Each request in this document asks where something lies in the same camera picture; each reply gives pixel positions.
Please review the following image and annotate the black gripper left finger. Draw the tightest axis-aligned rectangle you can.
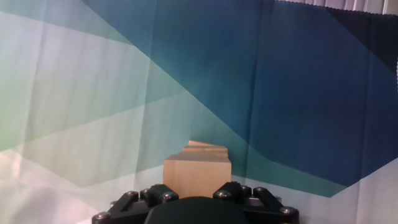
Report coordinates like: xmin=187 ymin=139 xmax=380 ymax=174
xmin=91 ymin=183 xmax=180 ymax=224

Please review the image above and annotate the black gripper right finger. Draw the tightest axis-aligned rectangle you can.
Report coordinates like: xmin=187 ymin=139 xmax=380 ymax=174
xmin=213 ymin=181 xmax=300 ymax=224

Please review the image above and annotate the blue green white tablecloth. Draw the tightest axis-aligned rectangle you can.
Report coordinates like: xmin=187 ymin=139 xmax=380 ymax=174
xmin=0 ymin=0 xmax=398 ymax=224

